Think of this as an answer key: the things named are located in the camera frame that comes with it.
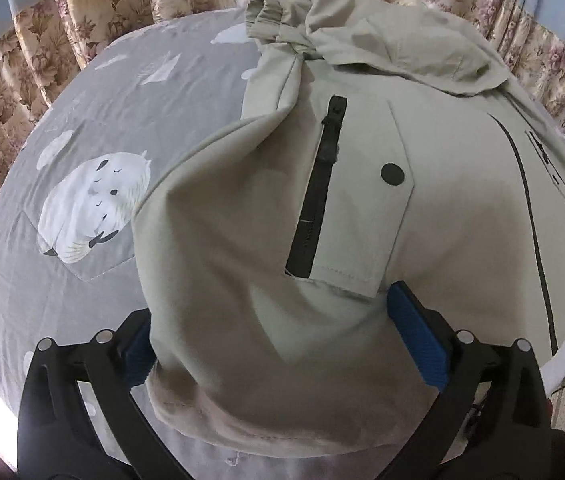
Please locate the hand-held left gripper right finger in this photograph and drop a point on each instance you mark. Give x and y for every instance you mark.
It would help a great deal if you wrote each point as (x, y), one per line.
(417, 340)

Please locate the beige hooded jacket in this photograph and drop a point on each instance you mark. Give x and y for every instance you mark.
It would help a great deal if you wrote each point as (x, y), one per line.
(287, 200)

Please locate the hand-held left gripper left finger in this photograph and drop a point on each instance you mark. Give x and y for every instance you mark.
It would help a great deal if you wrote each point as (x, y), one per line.
(137, 360)

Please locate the grey printed bed sheet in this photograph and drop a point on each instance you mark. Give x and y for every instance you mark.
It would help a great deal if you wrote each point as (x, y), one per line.
(87, 110)

